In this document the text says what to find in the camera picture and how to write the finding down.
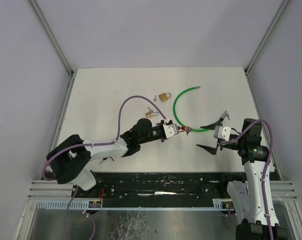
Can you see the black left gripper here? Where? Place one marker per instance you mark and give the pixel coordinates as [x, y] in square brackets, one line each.
[163, 132]

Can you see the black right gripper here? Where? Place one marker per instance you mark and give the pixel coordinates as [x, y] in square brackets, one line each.
[218, 141]

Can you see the small brass padlock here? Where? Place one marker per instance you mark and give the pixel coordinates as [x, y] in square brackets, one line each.
[151, 114]

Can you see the red cable lock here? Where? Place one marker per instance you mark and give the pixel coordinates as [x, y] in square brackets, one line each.
[182, 129]

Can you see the keys of red lock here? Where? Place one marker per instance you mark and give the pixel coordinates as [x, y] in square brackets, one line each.
[188, 130]

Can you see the large brass padlock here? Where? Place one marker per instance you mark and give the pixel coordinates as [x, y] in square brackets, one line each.
[164, 96]

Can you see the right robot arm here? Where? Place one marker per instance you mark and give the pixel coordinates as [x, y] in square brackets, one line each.
[251, 196]

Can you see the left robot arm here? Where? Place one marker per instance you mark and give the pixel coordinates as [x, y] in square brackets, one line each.
[69, 159]

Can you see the keys of orange padlock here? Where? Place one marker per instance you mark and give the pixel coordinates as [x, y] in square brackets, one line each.
[105, 159]

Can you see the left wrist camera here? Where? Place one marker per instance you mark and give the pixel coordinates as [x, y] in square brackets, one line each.
[170, 130]

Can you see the green cable lock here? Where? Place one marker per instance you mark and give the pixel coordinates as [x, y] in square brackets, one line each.
[175, 107]

